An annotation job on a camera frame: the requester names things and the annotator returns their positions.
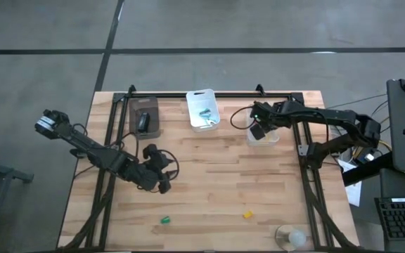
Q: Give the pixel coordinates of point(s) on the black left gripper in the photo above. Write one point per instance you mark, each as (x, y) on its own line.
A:
(146, 175)

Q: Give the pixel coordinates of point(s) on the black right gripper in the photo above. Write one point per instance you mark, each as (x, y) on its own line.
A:
(273, 116)

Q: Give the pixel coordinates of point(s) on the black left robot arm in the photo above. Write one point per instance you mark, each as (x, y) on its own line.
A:
(83, 142)

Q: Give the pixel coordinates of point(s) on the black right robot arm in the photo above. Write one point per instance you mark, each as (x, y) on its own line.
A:
(329, 114)

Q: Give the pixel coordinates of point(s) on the frosted clear plastic bin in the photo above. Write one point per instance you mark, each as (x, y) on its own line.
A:
(271, 138)

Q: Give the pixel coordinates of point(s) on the small green block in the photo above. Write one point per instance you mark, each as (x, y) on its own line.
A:
(165, 220)

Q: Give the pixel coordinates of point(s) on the grey plastic bin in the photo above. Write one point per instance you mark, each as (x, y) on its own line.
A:
(151, 109)

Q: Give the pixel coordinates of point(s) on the white plastic bin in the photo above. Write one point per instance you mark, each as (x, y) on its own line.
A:
(197, 102)

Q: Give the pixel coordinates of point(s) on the yellow plastic block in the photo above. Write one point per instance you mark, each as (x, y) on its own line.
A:
(247, 214)

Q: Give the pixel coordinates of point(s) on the clear plastic cup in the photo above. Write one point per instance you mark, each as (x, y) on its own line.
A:
(290, 238)

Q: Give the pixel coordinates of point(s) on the white paper sheet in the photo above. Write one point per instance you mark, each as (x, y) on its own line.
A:
(353, 189)

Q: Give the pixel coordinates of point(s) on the black keyboard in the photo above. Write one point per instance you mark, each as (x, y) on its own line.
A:
(404, 219)

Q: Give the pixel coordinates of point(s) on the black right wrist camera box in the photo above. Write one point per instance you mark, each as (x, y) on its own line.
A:
(257, 116)

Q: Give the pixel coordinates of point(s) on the grey metal bracket plate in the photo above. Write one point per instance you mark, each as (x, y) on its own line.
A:
(303, 150)

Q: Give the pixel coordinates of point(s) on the black aluminium table frame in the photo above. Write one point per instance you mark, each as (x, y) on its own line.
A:
(174, 95)

